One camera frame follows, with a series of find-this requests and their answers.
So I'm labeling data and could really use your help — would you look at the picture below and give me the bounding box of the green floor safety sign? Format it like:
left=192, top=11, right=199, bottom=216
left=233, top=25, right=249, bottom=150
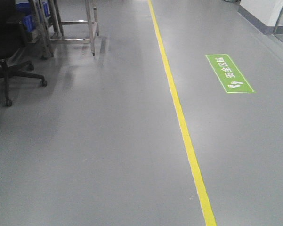
left=205, top=54, right=255, bottom=94

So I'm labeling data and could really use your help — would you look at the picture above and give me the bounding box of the blue bin beside table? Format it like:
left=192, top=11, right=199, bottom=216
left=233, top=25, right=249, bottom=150
left=16, top=0, right=50, bottom=32

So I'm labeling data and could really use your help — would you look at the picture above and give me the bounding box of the black office chair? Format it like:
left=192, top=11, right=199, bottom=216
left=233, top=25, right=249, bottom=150
left=0, top=0, right=47, bottom=107

